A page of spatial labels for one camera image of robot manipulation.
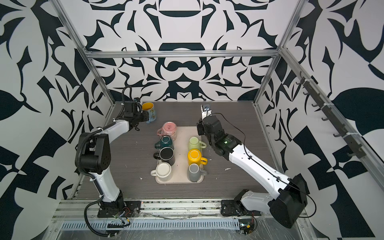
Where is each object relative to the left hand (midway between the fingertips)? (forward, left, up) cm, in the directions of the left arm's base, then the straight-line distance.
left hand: (146, 109), depth 97 cm
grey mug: (-40, -29, -4) cm, 49 cm away
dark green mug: (-22, -13, -4) cm, 26 cm away
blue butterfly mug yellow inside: (+5, 0, -3) cm, 6 cm away
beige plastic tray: (-34, -20, -15) cm, 42 cm away
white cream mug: (-38, -13, -7) cm, 40 cm away
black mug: (-29, -14, -5) cm, 32 cm away
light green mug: (-23, -30, -4) cm, 38 cm away
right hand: (-19, -34, +14) cm, 41 cm away
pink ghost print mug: (-14, -15, -2) cm, 20 cm away
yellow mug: (-31, -30, -4) cm, 43 cm away
